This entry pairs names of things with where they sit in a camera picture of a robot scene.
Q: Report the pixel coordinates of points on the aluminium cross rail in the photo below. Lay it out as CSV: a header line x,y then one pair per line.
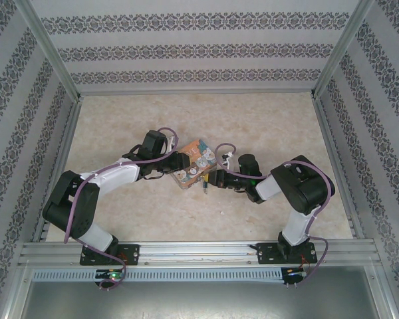
x,y
193,249

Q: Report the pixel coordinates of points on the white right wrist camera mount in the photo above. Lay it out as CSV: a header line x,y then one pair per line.
x,y
226,161

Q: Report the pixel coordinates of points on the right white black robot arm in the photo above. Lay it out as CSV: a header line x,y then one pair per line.
x,y
306,192

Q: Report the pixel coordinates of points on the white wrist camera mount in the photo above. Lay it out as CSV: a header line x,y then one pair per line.
x,y
170,143
226,161

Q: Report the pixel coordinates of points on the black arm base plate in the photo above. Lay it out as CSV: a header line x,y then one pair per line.
x,y
129,254
266,254

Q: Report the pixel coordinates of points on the small controller board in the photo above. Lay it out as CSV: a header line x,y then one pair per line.
x,y
296,274
111,275

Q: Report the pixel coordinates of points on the aluminium frame post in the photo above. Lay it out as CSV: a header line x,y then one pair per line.
x,y
342,50
50,50

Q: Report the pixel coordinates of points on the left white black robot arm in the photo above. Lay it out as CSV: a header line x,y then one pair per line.
x,y
113,176

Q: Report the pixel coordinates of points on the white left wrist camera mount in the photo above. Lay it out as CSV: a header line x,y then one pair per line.
x,y
170,143

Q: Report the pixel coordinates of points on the aluminium side rail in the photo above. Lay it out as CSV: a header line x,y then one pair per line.
x,y
61,153
332,149

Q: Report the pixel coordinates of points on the orange bear print tin box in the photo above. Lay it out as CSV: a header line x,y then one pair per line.
x,y
196,163

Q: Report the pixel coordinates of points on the grey sheet metal panel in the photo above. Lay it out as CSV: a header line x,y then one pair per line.
x,y
199,299

